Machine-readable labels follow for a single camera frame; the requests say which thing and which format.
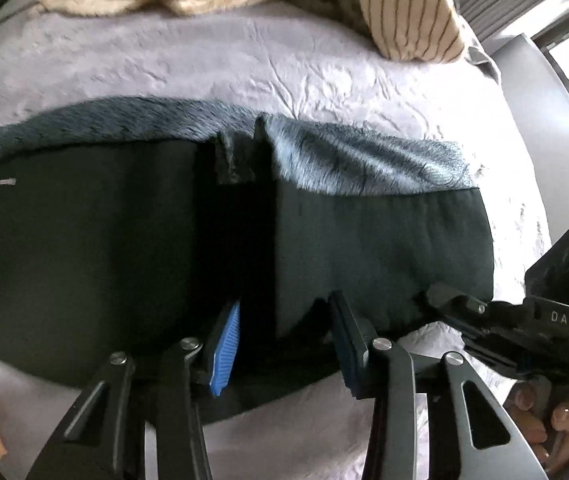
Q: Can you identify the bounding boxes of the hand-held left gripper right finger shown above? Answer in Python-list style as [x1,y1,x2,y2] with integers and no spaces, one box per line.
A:
[327,290,550,480]

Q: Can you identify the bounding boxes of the blue floral bed runner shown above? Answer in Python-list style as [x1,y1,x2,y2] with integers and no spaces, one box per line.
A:
[0,96,480,198]

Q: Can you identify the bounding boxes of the lavender quilted bedspread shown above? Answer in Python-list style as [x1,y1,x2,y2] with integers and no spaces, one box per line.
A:
[0,0,555,480]

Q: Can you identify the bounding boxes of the person's right hand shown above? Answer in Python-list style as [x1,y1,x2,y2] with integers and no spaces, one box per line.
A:
[507,380,569,466]

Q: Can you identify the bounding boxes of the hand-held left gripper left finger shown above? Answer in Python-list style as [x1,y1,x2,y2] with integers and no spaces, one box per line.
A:
[24,300,242,480]

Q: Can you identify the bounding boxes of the black pants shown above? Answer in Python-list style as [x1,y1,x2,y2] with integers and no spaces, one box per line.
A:
[0,132,495,426]

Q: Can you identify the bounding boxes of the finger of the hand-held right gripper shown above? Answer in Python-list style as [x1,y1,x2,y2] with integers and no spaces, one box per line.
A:
[424,282,490,328]

